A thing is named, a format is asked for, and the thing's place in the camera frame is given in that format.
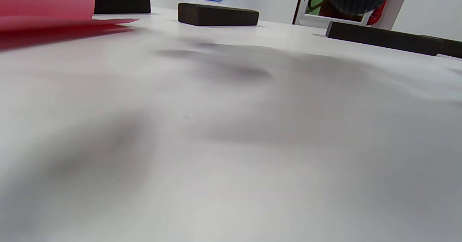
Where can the glass door wall cabinet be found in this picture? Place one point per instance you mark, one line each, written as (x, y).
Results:
(310, 20)

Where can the dark wooden paperweight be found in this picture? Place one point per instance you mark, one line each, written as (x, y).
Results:
(216, 15)
(379, 38)
(453, 48)
(122, 4)

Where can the red extinguisher behind glass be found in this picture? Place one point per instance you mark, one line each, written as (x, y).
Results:
(377, 16)

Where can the pink paper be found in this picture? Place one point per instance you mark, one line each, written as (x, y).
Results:
(43, 0)

